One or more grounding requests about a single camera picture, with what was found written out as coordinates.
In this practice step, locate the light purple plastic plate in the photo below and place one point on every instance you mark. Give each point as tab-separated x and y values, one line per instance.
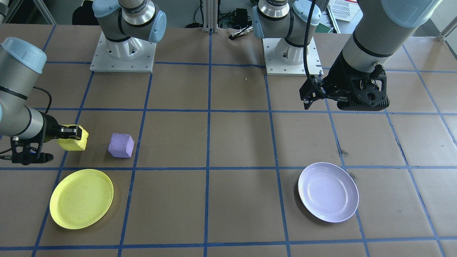
328	192

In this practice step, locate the aluminium profile post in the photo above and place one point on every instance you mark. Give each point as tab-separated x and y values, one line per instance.
210	16

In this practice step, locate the white plastic basket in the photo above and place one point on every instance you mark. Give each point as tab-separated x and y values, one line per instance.
342	9

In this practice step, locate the yellow foam block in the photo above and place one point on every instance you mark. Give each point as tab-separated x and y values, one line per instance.
75	144

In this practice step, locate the purple foam block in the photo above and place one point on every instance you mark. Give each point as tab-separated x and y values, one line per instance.
120	144

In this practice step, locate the V-shaped metal bar frame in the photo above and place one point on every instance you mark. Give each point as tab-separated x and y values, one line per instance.
448	33

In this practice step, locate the green flat item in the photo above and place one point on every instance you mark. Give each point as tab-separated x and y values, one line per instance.
324	28

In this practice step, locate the silver metal connector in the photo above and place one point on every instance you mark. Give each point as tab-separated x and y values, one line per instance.
242	33

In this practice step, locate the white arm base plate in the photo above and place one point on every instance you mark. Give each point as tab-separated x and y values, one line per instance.
278	66
142	57

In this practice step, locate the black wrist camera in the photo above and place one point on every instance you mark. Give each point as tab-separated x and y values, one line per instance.
367	103
30	155

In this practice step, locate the black bag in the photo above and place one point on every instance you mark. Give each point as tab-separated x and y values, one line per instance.
84	14

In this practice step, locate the black power device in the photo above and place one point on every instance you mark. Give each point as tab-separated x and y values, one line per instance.
241	16

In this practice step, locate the yellow plastic plate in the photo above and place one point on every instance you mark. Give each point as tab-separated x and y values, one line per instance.
81	199

